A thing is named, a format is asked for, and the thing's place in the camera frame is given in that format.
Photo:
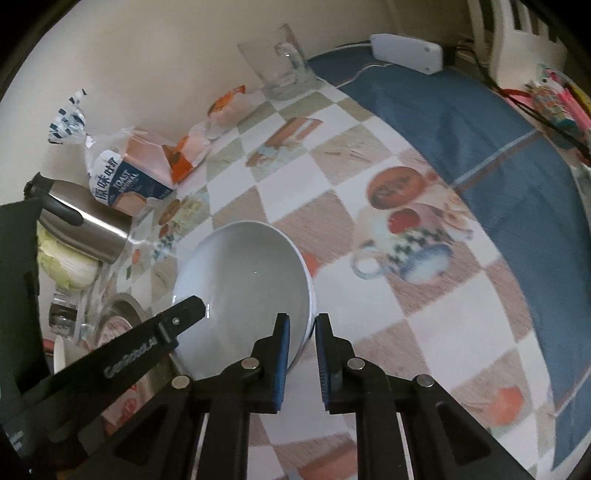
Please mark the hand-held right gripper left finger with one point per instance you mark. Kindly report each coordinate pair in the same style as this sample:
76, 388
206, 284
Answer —
281, 364

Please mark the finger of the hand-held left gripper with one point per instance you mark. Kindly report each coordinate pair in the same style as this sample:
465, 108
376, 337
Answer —
134, 355

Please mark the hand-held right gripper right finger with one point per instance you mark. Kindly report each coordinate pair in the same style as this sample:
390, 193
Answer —
322, 364

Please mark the round floral rim plate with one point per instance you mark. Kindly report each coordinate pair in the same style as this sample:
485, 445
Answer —
117, 330

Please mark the large strawberry print bowl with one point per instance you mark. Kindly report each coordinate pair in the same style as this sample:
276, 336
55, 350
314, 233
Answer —
127, 401

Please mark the stainless steel basin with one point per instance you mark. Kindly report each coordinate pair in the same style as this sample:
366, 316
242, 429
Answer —
122, 307

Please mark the small strawberry print bowl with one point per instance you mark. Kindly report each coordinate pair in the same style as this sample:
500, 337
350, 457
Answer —
240, 286

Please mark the napa cabbage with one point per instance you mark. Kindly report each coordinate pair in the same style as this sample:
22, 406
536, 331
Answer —
64, 267

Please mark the stainless steel thermos jug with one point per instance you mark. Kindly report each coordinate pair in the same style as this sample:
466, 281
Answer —
87, 230

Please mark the checkered printed tablecloth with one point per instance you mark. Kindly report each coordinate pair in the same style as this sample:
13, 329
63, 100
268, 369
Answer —
461, 323

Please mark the toast bread bag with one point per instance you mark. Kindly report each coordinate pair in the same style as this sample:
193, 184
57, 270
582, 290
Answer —
120, 180

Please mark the orange snack packet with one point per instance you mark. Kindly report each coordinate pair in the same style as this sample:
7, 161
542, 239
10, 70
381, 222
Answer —
226, 108
189, 157

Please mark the white plastic chair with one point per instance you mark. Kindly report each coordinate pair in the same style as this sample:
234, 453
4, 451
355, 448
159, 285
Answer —
508, 50

